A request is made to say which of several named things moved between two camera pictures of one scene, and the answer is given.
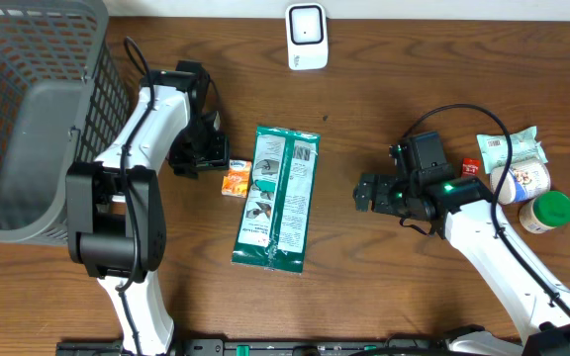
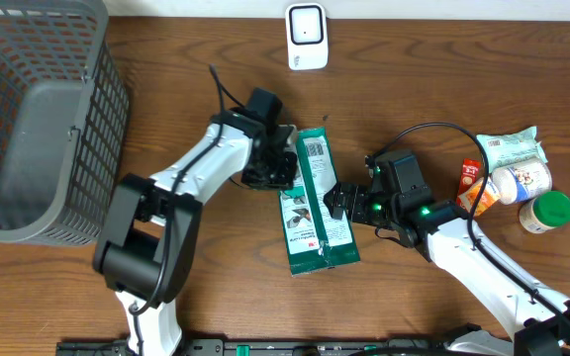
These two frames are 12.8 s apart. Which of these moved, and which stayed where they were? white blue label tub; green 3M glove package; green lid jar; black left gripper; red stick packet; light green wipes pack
Moved: green 3M glove package; black left gripper
Stayed: green lid jar; white blue label tub; red stick packet; light green wipes pack
